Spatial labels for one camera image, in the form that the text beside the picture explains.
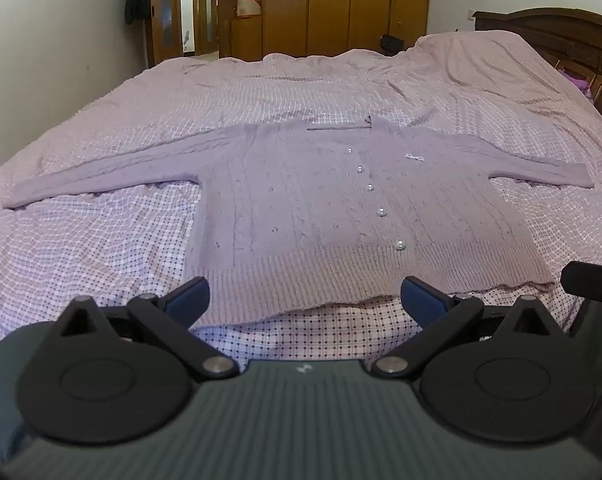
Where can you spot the lilac knit cardigan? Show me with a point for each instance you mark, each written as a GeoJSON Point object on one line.
{"type": "Point", "coordinates": [306, 220]}

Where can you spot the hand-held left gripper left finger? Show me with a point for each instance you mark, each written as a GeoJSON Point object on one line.
{"type": "Point", "coordinates": [190, 301]}

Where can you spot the wooden wardrobe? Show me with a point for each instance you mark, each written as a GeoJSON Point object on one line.
{"type": "Point", "coordinates": [331, 5]}

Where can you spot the pink and white appliance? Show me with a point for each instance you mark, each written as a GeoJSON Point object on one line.
{"type": "Point", "coordinates": [247, 7]}

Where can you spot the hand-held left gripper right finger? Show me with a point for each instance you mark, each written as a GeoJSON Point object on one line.
{"type": "Point", "coordinates": [423, 302]}

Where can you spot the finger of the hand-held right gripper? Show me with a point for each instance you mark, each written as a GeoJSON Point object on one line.
{"type": "Point", "coordinates": [593, 285]}

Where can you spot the bed with checked pink sheet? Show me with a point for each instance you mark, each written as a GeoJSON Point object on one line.
{"type": "Point", "coordinates": [131, 110]}

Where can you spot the purple cloth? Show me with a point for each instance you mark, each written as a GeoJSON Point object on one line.
{"type": "Point", "coordinates": [580, 84]}

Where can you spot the dark wooden headboard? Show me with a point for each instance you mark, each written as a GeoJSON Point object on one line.
{"type": "Point", "coordinates": [576, 35]}

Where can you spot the wooden door with glass pane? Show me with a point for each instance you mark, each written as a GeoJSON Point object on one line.
{"type": "Point", "coordinates": [169, 20]}

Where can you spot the black bag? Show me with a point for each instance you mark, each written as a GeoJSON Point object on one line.
{"type": "Point", "coordinates": [392, 44]}

